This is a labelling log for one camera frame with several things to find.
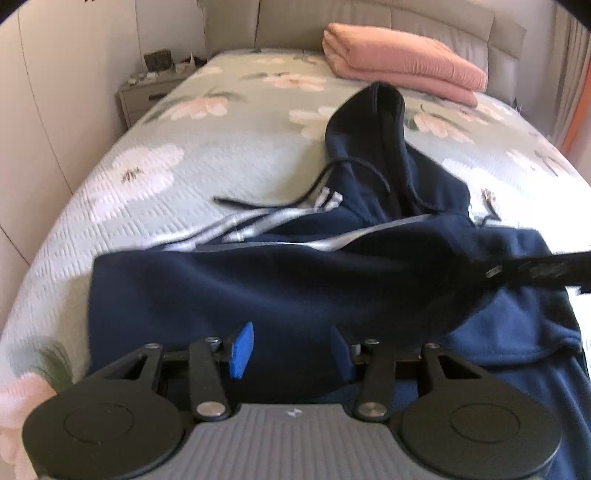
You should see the white wardrobe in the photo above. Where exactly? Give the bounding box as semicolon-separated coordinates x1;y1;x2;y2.
0;0;208;333

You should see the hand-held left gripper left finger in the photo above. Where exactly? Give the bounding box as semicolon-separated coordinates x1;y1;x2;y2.
103;322;255;422

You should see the beige two-drawer nightstand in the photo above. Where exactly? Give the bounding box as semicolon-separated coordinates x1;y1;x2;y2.
115;69;192;128

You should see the navy striped hoodie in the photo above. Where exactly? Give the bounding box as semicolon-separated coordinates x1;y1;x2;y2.
88;82;591;480

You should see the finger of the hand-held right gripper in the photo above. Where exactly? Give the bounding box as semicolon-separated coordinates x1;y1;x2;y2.
485;250;591;296

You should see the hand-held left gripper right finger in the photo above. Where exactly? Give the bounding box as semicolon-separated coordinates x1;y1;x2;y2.
329;326;482;422

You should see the grey and orange curtain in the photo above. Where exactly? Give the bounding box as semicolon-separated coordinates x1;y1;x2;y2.
544;9;591;155

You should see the beige padded headboard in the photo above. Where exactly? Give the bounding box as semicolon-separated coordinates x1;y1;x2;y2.
203;0;528;106

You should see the small white nightstand clutter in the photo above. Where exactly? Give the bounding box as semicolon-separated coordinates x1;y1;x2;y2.
128;62;195;86

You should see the bed with floral cover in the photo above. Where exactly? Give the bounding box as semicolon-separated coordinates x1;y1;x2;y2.
0;48;591;480

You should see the dark square box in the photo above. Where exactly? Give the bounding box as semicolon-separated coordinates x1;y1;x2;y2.
143;49;174;71

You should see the folded pink blanket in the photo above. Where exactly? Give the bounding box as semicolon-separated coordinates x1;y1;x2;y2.
322;22;489;108

